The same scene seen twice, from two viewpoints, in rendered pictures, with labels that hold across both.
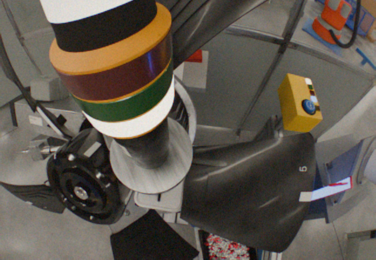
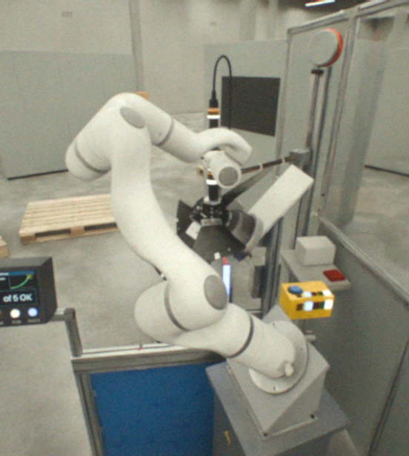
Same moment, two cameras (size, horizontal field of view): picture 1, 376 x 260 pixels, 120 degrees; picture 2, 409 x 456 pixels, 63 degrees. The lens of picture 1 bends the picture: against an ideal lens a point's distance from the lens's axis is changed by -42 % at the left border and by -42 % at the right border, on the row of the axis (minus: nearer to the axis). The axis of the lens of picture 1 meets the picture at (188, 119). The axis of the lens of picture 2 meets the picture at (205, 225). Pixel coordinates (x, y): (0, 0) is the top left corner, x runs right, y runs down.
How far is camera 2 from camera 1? 131 cm
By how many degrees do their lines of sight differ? 63
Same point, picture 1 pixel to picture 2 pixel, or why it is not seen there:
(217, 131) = (341, 436)
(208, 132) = not seen: hidden behind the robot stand
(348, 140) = (329, 406)
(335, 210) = (221, 374)
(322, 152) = not seen: hidden behind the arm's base
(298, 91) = (305, 285)
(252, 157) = (227, 235)
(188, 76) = (308, 277)
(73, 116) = not seen: hidden behind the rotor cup
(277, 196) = (215, 244)
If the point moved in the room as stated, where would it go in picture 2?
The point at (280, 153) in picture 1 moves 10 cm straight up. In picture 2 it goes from (232, 241) to (233, 218)
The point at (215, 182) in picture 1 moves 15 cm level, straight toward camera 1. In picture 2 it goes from (214, 229) to (184, 221)
